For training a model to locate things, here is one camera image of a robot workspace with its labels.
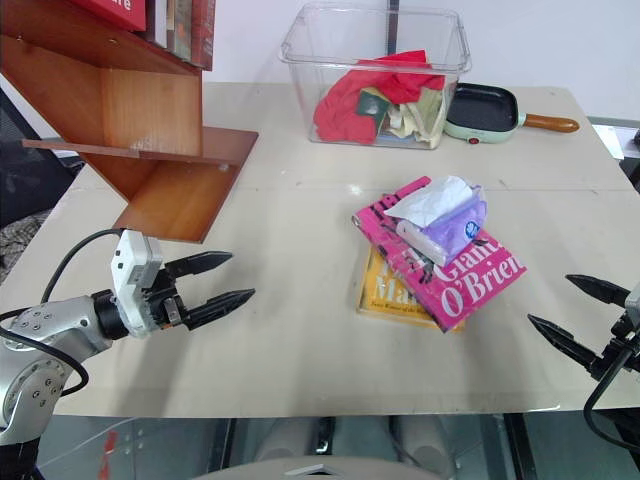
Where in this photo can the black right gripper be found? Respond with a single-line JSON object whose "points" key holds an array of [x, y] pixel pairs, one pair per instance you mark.
{"points": [[625, 347]]}

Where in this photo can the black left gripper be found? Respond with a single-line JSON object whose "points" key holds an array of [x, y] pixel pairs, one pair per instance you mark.
{"points": [[167, 305]]}

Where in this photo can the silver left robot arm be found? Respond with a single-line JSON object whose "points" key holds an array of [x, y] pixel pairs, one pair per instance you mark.
{"points": [[60, 325]]}

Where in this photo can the pink paperback book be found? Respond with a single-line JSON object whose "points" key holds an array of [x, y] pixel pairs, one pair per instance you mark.
{"points": [[470, 287]]}

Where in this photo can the yellow paperback book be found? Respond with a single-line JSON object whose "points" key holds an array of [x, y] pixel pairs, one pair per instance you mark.
{"points": [[382, 295]]}

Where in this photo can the brown wooden bookshelf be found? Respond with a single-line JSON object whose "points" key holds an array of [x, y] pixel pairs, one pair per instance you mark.
{"points": [[145, 110]]}

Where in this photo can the dark-spined book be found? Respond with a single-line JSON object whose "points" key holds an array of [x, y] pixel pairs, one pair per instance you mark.
{"points": [[180, 27]]}

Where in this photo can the white-spined book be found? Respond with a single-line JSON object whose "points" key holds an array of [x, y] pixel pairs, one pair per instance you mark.
{"points": [[159, 22]]}

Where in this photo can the red book with white lettering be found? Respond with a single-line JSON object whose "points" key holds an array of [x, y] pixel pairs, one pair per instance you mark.
{"points": [[112, 10]]}

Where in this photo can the black table leg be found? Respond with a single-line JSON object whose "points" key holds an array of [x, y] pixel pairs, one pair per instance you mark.
{"points": [[517, 447], [224, 442]]}

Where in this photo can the dark object beside table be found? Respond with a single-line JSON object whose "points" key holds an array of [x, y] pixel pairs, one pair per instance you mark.
{"points": [[631, 170]]}

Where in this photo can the purple tissue pack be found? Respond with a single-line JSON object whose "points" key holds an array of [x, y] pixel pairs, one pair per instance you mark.
{"points": [[450, 227]]}

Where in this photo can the red cloth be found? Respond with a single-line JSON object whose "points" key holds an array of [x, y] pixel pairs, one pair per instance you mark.
{"points": [[345, 112]]}

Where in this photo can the clear plastic storage bin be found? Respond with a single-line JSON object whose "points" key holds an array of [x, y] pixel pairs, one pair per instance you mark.
{"points": [[305, 65]]}

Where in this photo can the dark green cloth piece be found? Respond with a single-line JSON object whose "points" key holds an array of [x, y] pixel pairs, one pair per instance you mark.
{"points": [[371, 106]]}

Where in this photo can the cream cloth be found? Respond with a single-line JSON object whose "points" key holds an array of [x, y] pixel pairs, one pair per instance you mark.
{"points": [[422, 117]]}

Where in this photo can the dark vertical pole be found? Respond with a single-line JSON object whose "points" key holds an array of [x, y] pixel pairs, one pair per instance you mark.
{"points": [[393, 25]]}

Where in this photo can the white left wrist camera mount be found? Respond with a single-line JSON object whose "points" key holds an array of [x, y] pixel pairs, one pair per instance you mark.
{"points": [[131, 260]]}

